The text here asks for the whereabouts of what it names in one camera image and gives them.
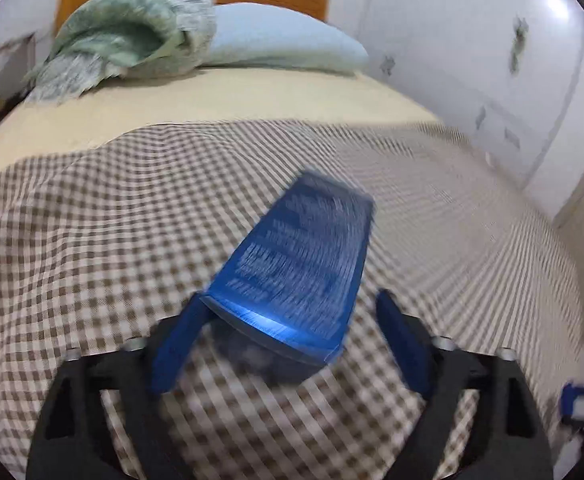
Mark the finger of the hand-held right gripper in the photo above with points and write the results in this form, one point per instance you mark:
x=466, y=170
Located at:
x=570, y=399

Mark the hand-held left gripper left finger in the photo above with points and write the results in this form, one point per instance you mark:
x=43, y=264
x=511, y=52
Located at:
x=177, y=350

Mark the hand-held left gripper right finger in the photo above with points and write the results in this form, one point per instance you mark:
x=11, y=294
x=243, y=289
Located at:
x=407, y=350

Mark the dark blue box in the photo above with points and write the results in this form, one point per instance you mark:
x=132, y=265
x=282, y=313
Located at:
x=297, y=260

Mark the brown checkered blanket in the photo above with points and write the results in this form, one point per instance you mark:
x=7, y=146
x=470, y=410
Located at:
x=97, y=210

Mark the cream bed sheet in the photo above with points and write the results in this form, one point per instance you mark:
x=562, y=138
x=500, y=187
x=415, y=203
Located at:
x=222, y=95

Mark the white built-in wardrobe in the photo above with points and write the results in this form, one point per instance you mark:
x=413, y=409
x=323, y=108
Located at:
x=447, y=35

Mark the green floral quilt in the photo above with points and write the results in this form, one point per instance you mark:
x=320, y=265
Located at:
x=122, y=25

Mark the light blue pillow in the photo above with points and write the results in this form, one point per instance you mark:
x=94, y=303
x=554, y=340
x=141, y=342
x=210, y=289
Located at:
x=282, y=35

